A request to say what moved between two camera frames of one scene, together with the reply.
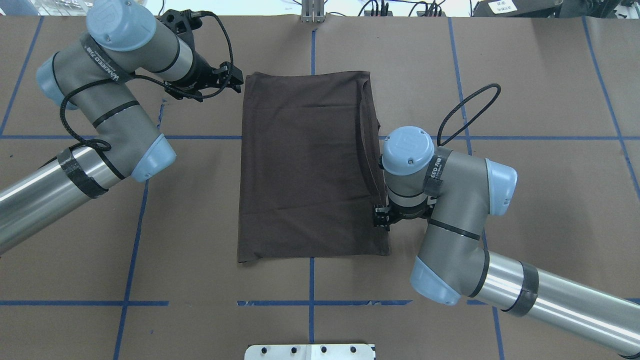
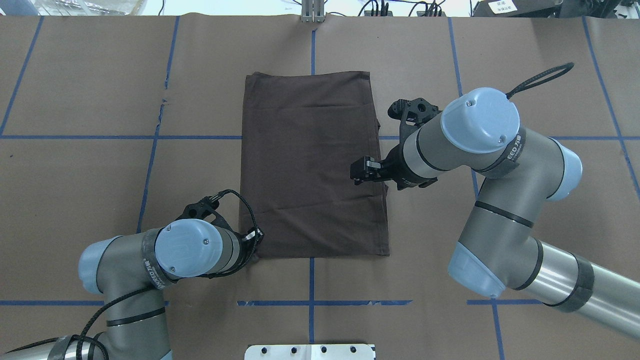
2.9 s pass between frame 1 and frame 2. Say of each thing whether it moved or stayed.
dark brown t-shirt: stayed
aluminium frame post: stayed
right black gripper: moved
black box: stayed
